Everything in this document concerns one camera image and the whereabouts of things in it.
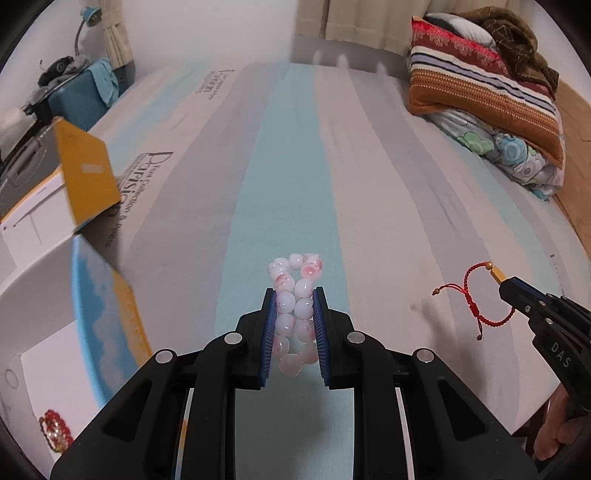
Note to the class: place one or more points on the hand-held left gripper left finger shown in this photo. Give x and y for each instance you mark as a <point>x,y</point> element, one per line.
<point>269,337</point>

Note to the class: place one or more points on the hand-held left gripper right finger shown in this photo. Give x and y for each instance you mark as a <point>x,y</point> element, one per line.
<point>322,337</point>

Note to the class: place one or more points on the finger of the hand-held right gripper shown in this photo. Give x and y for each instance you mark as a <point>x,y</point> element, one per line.
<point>526,291</point>
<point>541,319</point>

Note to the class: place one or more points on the yellow and blue cardboard box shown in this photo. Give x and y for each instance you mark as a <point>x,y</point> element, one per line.
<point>87,175</point>

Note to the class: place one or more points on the red beaded jewelry piece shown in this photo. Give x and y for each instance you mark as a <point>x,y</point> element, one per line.
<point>55,429</point>

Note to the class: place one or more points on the person's right hand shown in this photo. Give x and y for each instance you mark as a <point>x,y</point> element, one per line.
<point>551,434</point>

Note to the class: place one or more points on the floral quilt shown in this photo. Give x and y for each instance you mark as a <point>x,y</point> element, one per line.
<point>512,154</point>

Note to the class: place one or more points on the brown blanket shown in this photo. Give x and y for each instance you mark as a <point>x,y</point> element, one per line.
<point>517,41</point>

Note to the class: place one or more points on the grey and white pillow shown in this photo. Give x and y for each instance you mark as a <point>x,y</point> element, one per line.
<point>466,30</point>

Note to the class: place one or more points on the black appliance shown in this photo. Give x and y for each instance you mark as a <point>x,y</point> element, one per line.
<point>23,170</point>

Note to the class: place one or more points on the teal cloth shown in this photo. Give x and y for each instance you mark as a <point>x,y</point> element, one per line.
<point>106,81</point>

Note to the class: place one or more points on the blue suitcase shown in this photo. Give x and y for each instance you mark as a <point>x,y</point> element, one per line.
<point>76,99</point>

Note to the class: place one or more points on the cream curtain behind bed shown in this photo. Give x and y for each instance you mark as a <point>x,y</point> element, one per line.
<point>355,23</point>

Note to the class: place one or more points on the beige window curtain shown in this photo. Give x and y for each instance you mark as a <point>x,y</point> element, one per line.
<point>117,37</point>

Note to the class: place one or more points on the dark clothes pile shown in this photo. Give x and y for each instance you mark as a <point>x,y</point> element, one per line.
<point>62,69</point>

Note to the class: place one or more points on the blue desk lamp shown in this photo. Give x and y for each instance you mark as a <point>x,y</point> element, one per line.
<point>90,16</point>

